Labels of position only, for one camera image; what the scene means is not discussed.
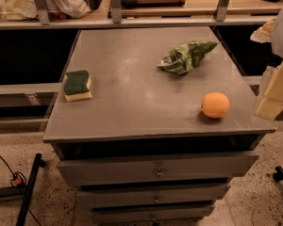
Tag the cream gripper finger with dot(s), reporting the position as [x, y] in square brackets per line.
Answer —
[269, 103]
[264, 33]

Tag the green jalapeno chip bag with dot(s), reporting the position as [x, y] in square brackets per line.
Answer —
[186, 56]

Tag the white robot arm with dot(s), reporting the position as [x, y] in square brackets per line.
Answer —
[277, 35]

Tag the green and yellow sponge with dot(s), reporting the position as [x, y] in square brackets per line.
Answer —
[77, 86]

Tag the orange fruit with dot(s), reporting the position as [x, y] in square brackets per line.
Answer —
[215, 105]

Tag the black stand foot right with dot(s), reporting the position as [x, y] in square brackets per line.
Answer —
[278, 175]

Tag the grey drawer cabinet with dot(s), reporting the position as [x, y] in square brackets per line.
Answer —
[141, 149]

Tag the white crumpled cloth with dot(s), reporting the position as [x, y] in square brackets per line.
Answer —
[18, 10]

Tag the black metal stand leg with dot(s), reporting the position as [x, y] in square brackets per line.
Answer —
[37, 163]

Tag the grey metal shelf rail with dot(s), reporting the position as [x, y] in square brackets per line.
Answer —
[110, 13]

